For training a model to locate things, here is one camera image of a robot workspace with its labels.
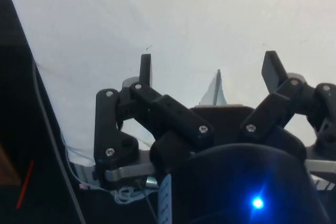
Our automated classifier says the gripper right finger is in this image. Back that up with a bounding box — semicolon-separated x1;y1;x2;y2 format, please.
238;50;336;159

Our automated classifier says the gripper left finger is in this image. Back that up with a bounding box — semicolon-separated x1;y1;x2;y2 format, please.
93;54;215;176

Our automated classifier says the black cable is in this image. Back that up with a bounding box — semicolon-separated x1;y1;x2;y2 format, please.
33;60;87;224

